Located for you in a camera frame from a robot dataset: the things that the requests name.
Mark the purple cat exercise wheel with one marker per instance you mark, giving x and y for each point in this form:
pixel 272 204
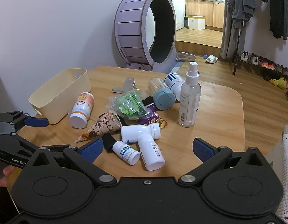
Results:
pixel 132 28

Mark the brown patterned paper cone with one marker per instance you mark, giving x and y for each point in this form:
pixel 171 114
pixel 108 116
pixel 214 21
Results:
pixel 104 124

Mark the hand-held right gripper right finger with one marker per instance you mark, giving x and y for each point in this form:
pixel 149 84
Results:
pixel 203 148

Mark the grey hanging shirt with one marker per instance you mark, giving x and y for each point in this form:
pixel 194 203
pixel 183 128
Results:
pixel 242 4

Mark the white slipper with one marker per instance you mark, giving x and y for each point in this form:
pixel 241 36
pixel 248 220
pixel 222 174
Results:
pixel 212 59

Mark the wooden desktop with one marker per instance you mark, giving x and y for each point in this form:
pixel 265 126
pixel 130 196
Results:
pixel 216 107

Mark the white foam box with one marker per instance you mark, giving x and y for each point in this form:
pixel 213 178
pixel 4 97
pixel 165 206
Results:
pixel 196 23

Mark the black fabric roll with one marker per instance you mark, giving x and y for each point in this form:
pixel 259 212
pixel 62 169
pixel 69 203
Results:
pixel 108 142

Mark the person's left hand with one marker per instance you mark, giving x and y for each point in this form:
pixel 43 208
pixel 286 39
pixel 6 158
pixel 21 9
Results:
pixel 7 173

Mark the clear spray bottle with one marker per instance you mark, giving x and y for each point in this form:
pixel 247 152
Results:
pixel 188 102

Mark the cream plastic storage basket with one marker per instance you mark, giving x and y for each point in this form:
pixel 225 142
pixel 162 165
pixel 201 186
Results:
pixel 57 91

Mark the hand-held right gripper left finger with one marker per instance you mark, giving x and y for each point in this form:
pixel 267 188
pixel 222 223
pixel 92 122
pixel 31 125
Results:
pixel 92 148

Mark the grey slipper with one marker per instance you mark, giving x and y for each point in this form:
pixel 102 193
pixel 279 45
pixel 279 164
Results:
pixel 186 56

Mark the white pill bottle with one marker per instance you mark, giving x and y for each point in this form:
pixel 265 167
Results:
pixel 137 133
pixel 152 156

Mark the purple snack packet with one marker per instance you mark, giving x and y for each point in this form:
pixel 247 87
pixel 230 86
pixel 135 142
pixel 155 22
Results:
pixel 153 117

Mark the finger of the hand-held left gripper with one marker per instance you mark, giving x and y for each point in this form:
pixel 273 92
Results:
pixel 10 149
pixel 36 122

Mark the large white blue-striped bottle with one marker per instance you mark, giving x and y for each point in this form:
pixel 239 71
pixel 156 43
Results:
pixel 174 79

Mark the white door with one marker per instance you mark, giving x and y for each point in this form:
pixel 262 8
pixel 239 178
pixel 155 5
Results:
pixel 179 9

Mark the row of shoes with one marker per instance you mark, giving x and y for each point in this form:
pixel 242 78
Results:
pixel 265 63

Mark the bag of green sachets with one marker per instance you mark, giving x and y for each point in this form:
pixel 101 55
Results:
pixel 128 105

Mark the white bottle orange label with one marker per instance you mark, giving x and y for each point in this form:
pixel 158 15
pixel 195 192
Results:
pixel 82 108

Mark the metal bag clip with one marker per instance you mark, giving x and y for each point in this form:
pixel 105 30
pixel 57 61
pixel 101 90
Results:
pixel 126 84

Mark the black hanging clothing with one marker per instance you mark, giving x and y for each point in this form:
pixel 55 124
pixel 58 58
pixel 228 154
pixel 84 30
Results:
pixel 278 11

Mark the small white blue-label bottle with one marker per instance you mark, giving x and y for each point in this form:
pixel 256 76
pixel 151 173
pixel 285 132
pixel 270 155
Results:
pixel 125 152

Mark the small trash bin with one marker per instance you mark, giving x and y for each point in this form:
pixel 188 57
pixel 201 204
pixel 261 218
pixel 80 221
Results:
pixel 186 22

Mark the wooden kitchen base cabinet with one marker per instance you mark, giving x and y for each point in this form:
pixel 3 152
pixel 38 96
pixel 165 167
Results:
pixel 211 14

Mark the grey curtain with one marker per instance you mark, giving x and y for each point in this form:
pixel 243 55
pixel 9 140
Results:
pixel 228 39

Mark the toothpick jar blue lid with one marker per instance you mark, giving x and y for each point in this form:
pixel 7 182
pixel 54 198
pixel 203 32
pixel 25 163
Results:
pixel 163 98

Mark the yellow duck toy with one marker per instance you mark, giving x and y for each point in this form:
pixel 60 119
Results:
pixel 279 83

